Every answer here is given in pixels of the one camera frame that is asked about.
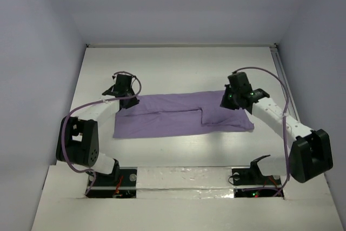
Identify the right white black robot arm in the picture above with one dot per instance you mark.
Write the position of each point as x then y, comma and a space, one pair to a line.
307, 151

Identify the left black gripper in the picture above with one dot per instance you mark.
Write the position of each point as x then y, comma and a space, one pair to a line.
133, 102

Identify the purple t shirt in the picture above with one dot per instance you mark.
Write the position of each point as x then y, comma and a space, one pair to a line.
168, 115

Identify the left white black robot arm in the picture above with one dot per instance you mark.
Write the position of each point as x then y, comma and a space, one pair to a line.
78, 141

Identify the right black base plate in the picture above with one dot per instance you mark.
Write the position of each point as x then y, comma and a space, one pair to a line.
248, 183

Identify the silver foil strip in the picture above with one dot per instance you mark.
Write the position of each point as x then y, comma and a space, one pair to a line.
184, 183

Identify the aluminium rail on right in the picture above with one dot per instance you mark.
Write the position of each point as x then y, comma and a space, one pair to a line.
282, 76

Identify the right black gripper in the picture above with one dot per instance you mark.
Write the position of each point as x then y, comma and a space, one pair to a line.
227, 102

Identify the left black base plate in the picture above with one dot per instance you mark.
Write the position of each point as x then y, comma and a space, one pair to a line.
119, 186

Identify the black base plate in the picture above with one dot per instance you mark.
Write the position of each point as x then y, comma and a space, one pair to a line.
248, 183
119, 186

